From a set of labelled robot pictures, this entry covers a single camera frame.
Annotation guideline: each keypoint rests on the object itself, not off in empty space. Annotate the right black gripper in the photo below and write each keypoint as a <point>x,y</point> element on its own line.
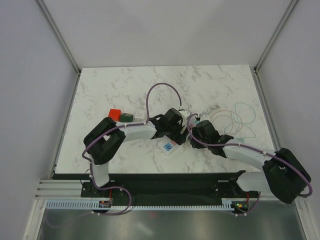
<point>196,145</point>

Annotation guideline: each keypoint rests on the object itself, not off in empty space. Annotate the right aluminium frame post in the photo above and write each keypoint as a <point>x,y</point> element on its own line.
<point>275,34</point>

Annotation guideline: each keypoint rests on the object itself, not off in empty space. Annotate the white power strip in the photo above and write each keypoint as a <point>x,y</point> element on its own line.
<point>168,146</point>

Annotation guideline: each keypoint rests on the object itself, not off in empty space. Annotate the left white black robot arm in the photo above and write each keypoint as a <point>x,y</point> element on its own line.
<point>102,143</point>

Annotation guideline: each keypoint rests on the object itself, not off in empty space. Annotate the red cube plug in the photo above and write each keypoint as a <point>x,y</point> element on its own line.
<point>115,114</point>

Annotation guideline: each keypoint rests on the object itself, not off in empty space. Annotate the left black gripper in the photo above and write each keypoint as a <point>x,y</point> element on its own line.
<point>178,137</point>

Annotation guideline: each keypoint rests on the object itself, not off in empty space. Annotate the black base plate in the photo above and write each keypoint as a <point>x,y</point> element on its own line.
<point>230,177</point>

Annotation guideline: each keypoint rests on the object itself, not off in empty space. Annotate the left aluminium frame post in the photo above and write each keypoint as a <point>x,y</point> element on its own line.
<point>58,35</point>

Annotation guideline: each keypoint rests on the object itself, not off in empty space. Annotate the dark green cube plug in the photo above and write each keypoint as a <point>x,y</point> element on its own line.
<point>126,118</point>

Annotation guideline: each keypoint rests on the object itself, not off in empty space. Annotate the white slotted cable duct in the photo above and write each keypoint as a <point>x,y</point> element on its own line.
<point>99,205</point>

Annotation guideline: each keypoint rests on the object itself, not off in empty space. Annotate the aluminium frame post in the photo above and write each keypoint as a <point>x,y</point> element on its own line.
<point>275,34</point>
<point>58,35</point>

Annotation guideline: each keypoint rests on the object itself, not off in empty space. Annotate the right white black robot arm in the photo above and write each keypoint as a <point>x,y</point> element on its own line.
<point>279,172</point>

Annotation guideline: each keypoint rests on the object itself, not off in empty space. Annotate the aluminium front rail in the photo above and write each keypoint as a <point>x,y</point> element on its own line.
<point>57,188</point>

